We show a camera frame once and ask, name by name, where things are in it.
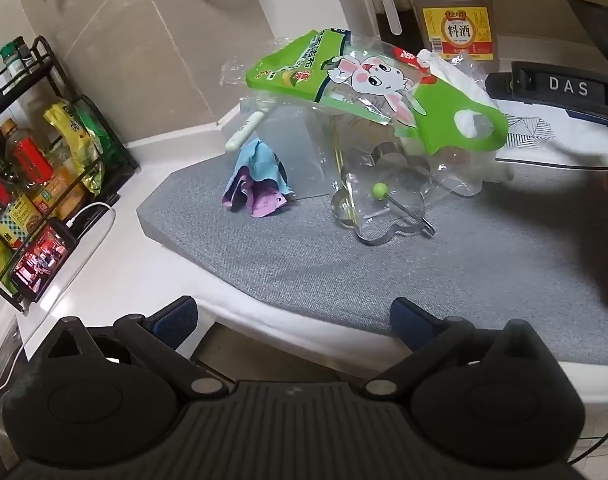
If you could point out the crinkled clear plastic bag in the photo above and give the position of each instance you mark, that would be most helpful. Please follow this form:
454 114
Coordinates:
461 62

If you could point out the green face mask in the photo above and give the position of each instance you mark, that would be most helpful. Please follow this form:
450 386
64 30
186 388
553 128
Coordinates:
433 125

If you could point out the white toothbrush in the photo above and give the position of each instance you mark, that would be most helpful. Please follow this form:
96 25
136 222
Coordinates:
246 130

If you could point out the dark oil dispenser bottle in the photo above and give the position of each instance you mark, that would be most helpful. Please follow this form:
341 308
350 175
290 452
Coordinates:
391 25

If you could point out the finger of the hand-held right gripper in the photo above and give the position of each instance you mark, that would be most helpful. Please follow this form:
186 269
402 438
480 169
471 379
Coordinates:
533 85

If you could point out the yellow snack bag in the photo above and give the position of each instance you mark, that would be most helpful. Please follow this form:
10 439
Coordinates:
69 135

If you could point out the green printed plastic bag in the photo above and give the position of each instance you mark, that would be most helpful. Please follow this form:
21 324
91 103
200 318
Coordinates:
304 70

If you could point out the green cap spice jar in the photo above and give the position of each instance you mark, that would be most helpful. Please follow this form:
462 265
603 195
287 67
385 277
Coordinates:
15 57

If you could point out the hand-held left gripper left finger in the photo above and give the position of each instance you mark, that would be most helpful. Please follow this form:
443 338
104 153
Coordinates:
176 322

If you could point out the clear zip bag yellow line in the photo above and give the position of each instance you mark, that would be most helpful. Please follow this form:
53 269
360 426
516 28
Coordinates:
364 130

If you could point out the metal egg mold green knob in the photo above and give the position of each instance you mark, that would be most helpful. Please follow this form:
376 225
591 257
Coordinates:
379 190

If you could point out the blue and pink paper wrapper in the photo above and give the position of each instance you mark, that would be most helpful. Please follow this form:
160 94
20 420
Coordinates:
256 180

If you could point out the cooking wine jug yellow label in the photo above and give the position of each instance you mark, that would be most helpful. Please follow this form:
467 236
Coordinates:
456 5

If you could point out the black wok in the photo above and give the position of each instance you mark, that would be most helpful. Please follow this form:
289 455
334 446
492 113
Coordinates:
601 30

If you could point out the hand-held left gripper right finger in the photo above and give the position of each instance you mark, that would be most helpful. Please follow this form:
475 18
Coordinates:
413 322

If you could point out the grey fabric mat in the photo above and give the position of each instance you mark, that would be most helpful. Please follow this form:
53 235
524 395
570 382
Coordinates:
458 270

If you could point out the red label sauce bottle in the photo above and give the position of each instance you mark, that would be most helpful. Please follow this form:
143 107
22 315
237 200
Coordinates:
29 157

